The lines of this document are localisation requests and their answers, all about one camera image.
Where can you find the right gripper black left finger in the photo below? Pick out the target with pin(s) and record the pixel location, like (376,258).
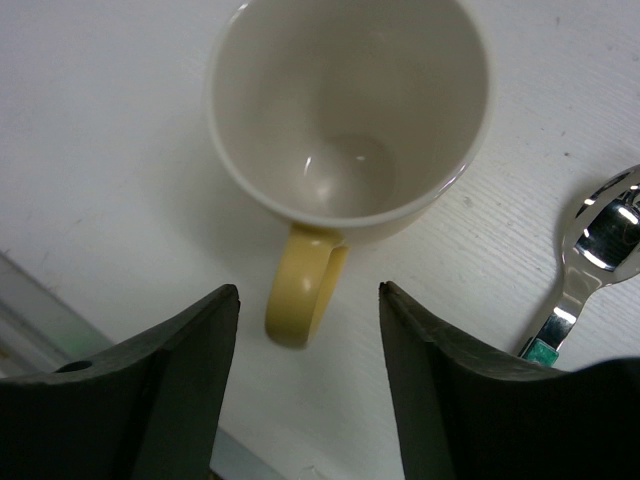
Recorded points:
(146,408)

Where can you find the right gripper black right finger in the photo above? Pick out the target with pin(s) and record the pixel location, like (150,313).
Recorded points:
(466,410)

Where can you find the yellow mug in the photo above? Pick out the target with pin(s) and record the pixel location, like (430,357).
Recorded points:
(347,120)

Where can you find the aluminium front rail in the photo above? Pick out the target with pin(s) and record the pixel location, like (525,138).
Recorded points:
(39,332)

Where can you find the spoon with teal handle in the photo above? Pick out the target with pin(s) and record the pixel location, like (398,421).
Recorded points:
(599,248)

